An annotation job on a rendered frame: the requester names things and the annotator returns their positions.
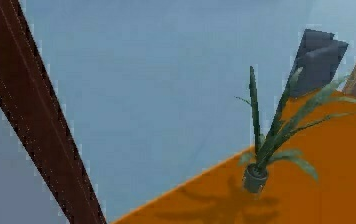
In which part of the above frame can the dark grey armchair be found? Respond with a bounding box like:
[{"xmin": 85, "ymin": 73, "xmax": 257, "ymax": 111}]
[{"xmin": 289, "ymin": 28, "xmax": 350, "ymax": 99}]

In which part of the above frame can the green potted house plant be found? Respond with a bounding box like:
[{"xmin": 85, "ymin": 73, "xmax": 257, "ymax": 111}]
[{"xmin": 234, "ymin": 65, "xmax": 356, "ymax": 195}]

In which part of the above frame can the dark brown room door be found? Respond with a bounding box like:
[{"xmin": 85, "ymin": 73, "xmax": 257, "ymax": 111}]
[{"xmin": 0, "ymin": 0, "xmax": 108, "ymax": 224}]

